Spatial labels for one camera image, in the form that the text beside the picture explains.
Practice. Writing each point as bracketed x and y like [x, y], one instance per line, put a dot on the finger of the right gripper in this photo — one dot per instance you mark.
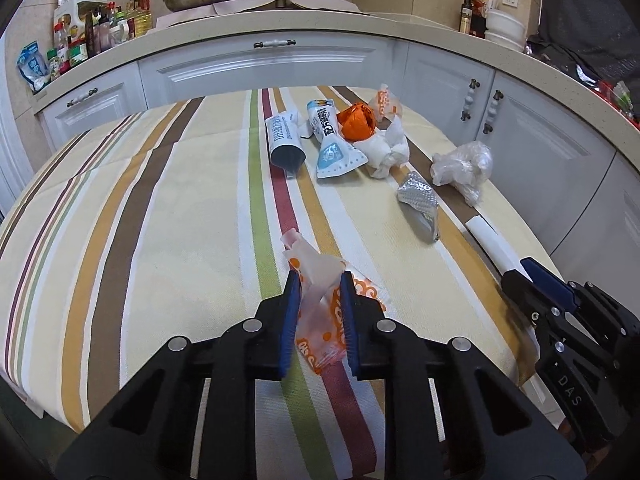
[552, 286]
[543, 314]

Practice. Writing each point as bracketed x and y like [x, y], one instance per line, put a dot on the red tray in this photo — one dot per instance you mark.
[619, 97]

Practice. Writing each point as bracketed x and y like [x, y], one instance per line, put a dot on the cooking oil bottle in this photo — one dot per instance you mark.
[139, 17]

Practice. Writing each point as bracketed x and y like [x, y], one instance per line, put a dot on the white spice rack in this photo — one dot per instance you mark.
[84, 28]

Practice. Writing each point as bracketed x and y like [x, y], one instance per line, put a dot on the drawer handle centre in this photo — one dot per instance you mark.
[274, 43]

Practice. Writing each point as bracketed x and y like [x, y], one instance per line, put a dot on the dark hanging cloth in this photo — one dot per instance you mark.
[599, 38]

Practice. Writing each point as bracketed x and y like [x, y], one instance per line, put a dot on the drawer handle left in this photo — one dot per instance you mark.
[84, 96]

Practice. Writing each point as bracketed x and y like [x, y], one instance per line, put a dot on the white paper roll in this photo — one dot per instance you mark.
[500, 253]

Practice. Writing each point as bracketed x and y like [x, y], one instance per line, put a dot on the small orange wrapper ball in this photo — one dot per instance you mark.
[357, 122]

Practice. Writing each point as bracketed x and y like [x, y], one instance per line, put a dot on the white DHA powder pouch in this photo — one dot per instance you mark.
[284, 144]

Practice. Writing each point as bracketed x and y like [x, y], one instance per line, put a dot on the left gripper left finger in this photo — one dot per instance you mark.
[189, 412]

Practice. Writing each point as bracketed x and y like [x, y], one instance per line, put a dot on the striped tablecloth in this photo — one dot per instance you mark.
[169, 223]

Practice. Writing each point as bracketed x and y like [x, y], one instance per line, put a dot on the stacked white bowls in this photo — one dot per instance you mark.
[505, 30]

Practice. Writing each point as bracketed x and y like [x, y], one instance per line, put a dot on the clear plastic bag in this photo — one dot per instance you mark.
[466, 168]

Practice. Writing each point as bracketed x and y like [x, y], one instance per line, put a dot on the cabinet door handle left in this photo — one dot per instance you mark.
[469, 100]

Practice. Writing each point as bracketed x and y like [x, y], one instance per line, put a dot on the drawer handle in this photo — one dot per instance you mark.
[274, 43]
[84, 96]

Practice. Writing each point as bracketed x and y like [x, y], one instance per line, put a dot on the white tissue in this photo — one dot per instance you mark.
[385, 149]

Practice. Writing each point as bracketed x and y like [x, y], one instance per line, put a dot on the cabinet door handle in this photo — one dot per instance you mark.
[469, 100]
[492, 111]

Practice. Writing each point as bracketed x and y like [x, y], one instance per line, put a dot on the dark sauce bottle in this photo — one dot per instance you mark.
[466, 13]

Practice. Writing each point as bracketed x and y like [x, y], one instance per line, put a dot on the blue snack bag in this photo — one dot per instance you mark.
[33, 68]

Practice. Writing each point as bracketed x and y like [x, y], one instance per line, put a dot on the cabinet door handle right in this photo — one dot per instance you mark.
[492, 111]

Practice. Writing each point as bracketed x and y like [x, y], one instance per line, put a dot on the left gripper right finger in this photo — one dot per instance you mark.
[449, 411]

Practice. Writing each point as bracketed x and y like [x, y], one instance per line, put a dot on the silver foil wrapper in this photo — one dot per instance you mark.
[415, 192]

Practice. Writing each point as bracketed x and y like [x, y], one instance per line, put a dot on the orange printed clear wrapper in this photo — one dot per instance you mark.
[319, 336]

